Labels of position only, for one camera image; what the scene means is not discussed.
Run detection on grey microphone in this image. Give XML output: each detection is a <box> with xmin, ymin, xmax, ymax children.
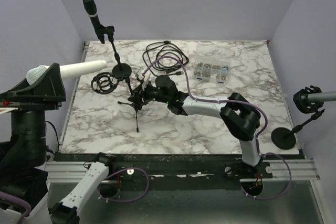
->
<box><xmin>304</xmin><ymin>91</ymin><xmax>336</xmax><ymax>103</ymax></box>

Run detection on right black round-base stand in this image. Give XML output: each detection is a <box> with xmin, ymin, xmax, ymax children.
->
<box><xmin>271</xmin><ymin>85</ymin><xmax>326</xmax><ymax>151</ymax></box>

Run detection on white microphone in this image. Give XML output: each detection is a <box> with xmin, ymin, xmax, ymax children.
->
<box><xmin>26</xmin><ymin>60</ymin><xmax>107</xmax><ymax>85</ymax></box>

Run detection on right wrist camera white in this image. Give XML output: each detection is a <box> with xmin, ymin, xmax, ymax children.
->
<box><xmin>135</xmin><ymin>67</ymin><xmax>151</xmax><ymax>88</ymax></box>

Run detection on clear plastic screw box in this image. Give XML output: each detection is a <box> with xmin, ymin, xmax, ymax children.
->
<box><xmin>193</xmin><ymin>45</ymin><xmax>233</xmax><ymax>84</ymax></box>

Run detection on black microphone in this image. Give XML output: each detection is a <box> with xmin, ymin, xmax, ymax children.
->
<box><xmin>82</xmin><ymin>0</ymin><xmax>106</xmax><ymax>44</ymax></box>

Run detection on black usb cable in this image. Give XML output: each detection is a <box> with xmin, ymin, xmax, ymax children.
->
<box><xmin>142</xmin><ymin>39</ymin><xmax>190</xmax><ymax>76</ymax></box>

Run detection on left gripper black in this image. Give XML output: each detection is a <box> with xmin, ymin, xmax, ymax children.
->
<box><xmin>0</xmin><ymin>60</ymin><xmax>67</xmax><ymax>163</ymax></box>

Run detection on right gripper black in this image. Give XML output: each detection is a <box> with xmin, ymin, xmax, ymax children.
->
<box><xmin>127</xmin><ymin>79</ymin><xmax>170</xmax><ymax>108</ymax></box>

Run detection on black tripod mic stand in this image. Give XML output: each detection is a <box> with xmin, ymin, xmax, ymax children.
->
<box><xmin>90</xmin><ymin>71</ymin><xmax>140</xmax><ymax>132</ymax></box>

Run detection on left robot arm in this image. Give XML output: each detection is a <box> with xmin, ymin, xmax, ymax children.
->
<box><xmin>1</xmin><ymin>60</ymin><xmax>117</xmax><ymax>223</ymax></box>

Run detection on black round-base mic stand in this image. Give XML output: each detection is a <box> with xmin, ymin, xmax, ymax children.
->
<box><xmin>100</xmin><ymin>25</ymin><xmax>132</xmax><ymax>81</ymax></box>

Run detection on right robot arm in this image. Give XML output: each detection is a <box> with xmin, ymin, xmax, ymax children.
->
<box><xmin>128</xmin><ymin>75</ymin><xmax>261</xmax><ymax>178</ymax></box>

